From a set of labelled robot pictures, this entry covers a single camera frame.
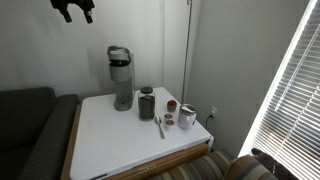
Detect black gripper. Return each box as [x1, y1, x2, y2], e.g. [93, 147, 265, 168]
[49, 0, 96, 24]

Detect thin metal lamp pole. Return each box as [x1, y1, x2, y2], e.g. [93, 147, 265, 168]
[180, 0, 194, 104]

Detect pale lidded grinder cup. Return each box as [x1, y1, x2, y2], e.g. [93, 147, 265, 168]
[177, 103, 198, 131]

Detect grey coffee machine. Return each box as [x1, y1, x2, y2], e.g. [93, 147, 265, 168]
[108, 53, 135, 112]

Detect dark grey fabric couch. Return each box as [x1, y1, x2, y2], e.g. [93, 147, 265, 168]
[0, 87, 81, 180]

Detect white plastic board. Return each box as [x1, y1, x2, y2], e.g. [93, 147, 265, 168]
[69, 87, 212, 180]

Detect striped couch pillow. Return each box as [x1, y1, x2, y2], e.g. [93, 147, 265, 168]
[221, 154, 279, 180]

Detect metal spoon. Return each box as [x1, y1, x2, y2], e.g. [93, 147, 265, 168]
[154, 115, 166, 140]

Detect black plugged power cable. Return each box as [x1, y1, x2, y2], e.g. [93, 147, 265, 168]
[204, 113, 215, 131]

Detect dark brown cushion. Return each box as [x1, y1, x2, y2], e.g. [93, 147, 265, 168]
[251, 148, 299, 180]

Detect white window blinds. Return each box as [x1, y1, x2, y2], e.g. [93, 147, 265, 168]
[251, 0, 320, 180]

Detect glass jar of coffee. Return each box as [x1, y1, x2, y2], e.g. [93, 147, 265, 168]
[137, 86, 156, 121]

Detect striped fabric couch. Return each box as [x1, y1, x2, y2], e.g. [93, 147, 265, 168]
[146, 148, 241, 180]

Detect grey coffee machine lid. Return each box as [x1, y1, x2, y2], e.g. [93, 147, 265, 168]
[106, 45, 132, 63]

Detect small red cup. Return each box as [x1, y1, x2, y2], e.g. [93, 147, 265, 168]
[166, 99, 178, 113]

